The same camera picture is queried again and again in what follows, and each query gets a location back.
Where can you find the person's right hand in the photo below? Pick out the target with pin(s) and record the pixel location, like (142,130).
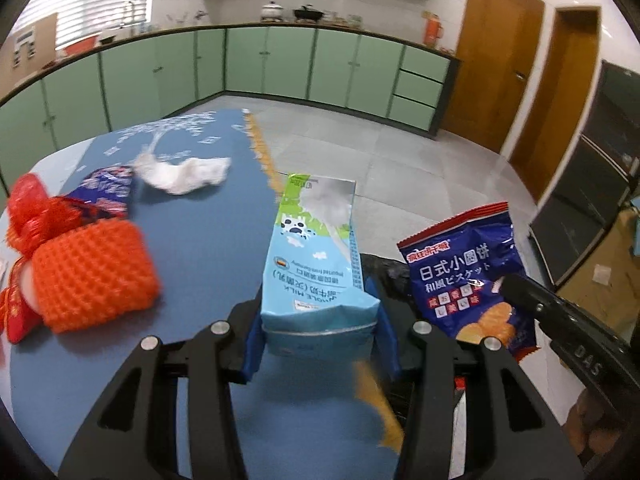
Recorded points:
(595,425)

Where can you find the red thermos flask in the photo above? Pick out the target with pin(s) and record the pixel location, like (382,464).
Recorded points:
(432,30)

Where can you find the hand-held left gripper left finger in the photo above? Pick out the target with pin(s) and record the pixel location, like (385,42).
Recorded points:
(252,355)

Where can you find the white cooking pot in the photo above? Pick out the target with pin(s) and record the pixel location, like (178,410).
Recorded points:
(272,11)

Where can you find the green base cabinets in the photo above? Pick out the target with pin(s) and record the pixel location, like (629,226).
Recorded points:
(280,60)

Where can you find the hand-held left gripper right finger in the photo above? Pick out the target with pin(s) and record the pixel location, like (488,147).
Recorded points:
(387,345)

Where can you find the light blue milk carton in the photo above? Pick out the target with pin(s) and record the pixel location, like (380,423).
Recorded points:
(310,270)

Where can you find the wooden door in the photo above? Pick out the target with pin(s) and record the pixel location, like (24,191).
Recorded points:
(495,55)
(555,105)

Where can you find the red printed wrapper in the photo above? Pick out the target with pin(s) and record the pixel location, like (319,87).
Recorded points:
(15,315)

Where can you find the blue biscuit packet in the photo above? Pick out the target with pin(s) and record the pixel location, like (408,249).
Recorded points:
(107,187)
(450,270)

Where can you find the black refrigerator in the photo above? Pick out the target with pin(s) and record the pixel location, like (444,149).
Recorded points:
(595,160)

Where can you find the red plastic basin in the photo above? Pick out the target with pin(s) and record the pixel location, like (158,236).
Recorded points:
(82,44)

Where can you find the red mesh net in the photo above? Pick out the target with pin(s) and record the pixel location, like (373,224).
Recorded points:
(30,200)

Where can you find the metal sink faucet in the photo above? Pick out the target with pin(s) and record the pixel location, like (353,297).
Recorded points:
(131,12)

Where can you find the white tissue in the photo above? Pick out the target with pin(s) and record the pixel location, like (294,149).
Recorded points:
(185,175)

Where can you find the black wok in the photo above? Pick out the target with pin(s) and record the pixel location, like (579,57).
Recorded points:
(307,13)

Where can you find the blue printed tablecloth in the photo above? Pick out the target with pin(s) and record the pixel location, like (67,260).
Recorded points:
(200,240)

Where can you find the wooden table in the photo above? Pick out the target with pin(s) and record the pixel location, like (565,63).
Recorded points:
(260,145)

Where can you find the window blinds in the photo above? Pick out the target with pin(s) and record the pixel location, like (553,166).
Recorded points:
(90,5)

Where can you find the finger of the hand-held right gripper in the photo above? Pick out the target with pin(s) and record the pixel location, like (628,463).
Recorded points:
(525,290)

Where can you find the cardboard box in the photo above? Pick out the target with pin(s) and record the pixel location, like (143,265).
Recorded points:
(610,270)

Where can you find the black trash bag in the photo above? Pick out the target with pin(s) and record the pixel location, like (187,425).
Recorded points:
(395,272)

